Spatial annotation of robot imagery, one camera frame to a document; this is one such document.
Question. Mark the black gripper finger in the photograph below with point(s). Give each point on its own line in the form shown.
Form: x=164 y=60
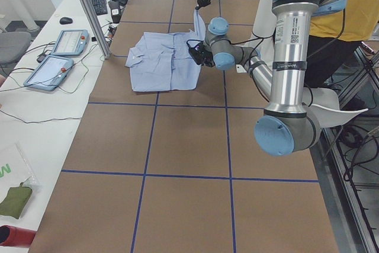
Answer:
x=198 y=6

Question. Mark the light blue striped shirt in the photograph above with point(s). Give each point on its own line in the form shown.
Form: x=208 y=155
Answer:
x=161 y=61

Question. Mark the black keyboard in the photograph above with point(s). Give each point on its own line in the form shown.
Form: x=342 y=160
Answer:
x=100 y=6

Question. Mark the upper blue teach pendant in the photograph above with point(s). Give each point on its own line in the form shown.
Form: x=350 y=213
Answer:
x=70 y=43

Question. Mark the blue teach pendant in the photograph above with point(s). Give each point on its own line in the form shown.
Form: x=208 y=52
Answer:
x=70 y=43
x=50 y=73

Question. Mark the person in yellow shirt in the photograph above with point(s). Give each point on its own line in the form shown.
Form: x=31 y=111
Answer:
x=334 y=37

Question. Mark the black computer mouse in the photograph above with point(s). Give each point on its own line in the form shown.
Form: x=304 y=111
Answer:
x=65 y=20

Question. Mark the lower blue teach pendant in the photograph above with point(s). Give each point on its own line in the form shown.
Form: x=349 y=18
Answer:
x=50 y=73

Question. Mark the clear plastic bag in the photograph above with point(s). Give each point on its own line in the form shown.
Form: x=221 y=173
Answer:
x=16 y=171

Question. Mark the folded green cloth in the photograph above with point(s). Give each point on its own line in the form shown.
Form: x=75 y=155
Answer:
x=15 y=201

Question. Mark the red cylinder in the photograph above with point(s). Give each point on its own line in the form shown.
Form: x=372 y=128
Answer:
x=16 y=237

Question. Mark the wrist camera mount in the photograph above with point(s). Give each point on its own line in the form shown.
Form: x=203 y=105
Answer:
x=197 y=52

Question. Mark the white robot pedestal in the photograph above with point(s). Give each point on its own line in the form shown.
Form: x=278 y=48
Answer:
x=264 y=27

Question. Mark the aluminium frame post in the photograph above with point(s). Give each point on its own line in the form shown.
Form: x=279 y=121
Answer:
x=95 y=26

